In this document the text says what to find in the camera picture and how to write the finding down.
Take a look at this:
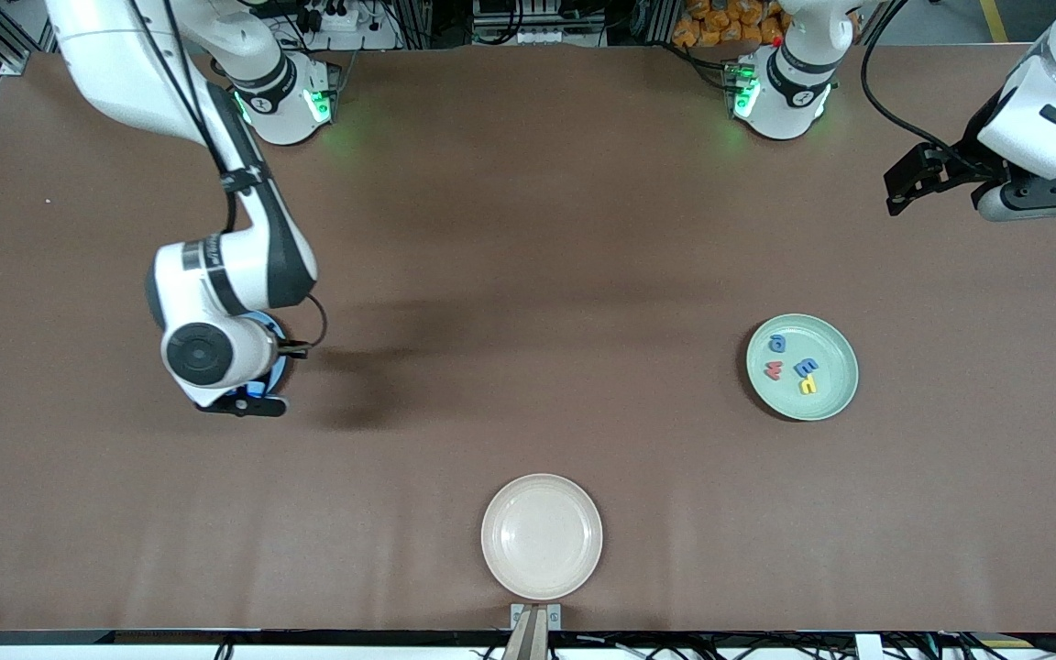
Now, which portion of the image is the blue plate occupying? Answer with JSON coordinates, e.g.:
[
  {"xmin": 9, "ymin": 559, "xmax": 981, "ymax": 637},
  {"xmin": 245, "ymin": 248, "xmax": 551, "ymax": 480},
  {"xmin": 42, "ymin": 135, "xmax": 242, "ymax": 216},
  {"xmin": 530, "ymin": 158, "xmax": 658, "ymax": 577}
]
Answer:
[{"xmin": 239, "ymin": 312, "xmax": 291, "ymax": 397}]

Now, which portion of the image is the green plate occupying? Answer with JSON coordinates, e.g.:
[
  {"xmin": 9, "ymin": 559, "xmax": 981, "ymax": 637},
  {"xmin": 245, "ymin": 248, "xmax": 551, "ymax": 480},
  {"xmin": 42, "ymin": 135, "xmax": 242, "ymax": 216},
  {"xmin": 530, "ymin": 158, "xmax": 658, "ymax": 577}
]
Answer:
[{"xmin": 746, "ymin": 313, "xmax": 860, "ymax": 423}]

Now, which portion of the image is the beige plate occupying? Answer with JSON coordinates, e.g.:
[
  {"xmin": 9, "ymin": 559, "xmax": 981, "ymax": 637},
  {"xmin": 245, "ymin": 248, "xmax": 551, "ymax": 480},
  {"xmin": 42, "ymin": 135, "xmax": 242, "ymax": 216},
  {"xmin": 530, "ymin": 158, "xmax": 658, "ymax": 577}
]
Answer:
[{"xmin": 480, "ymin": 473, "xmax": 604, "ymax": 601}]

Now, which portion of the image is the brown table mat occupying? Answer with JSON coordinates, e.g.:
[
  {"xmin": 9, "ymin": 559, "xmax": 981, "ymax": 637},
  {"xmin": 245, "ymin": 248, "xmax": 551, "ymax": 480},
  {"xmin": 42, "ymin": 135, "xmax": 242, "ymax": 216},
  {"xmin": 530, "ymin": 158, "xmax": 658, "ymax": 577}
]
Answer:
[{"xmin": 0, "ymin": 46, "xmax": 1056, "ymax": 633}]

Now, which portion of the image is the orange bag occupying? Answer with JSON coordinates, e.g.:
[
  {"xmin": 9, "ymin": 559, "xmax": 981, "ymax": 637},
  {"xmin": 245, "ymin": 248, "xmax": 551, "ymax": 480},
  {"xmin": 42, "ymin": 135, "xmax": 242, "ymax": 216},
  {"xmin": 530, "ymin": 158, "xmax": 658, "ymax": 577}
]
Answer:
[{"xmin": 672, "ymin": 0, "xmax": 787, "ymax": 49}]

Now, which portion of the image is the white power strip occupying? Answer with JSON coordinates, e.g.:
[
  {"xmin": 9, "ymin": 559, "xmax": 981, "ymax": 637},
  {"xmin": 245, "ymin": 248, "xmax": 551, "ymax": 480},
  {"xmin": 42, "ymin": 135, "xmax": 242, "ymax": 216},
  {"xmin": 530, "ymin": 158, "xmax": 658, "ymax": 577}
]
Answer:
[{"xmin": 294, "ymin": 0, "xmax": 401, "ymax": 51}]

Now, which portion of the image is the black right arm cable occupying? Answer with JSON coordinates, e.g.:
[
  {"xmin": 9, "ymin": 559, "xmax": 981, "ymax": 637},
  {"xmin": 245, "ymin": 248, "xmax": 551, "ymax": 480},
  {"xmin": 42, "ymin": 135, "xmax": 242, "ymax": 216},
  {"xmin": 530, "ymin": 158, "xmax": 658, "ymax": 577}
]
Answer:
[{"xmin": 129, "ymin": 0, "xmax": 328, "ymax": 349}]

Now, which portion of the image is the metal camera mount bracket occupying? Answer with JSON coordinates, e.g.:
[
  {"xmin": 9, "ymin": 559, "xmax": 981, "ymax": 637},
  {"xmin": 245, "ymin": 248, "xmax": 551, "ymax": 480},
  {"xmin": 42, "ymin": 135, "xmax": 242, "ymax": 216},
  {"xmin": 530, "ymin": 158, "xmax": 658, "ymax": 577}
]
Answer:
[{"xmin": 510, "ymin": 602, "xmax": 563, "ymax": 660}]

